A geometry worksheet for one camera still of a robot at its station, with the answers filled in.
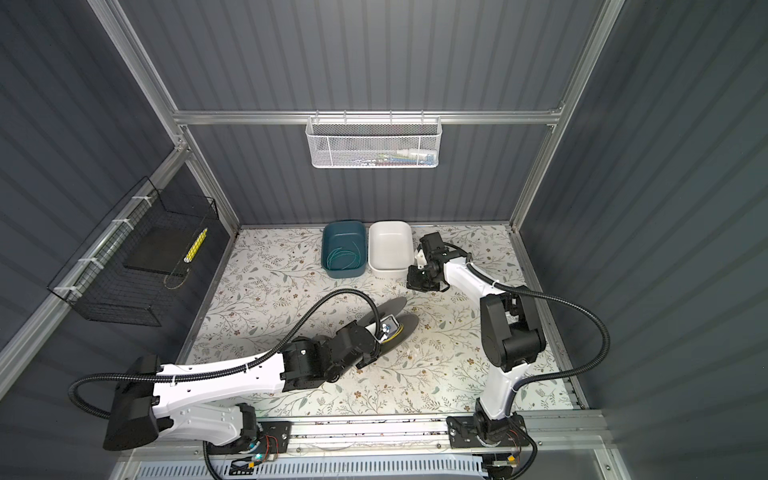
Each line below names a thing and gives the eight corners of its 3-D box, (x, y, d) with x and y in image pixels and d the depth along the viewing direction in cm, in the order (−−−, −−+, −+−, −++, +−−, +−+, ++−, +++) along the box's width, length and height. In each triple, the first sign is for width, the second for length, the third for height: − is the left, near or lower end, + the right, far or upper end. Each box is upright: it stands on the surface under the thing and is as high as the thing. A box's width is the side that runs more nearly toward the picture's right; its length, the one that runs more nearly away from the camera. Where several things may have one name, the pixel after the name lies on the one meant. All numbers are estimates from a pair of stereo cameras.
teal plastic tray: (318, 277, 106) (315, 268, 102) (327, 229, 122) (324, 220, 117) (365, 277, 106) (364, 268, 102) (368, 229, 122) (367, 220, 117)
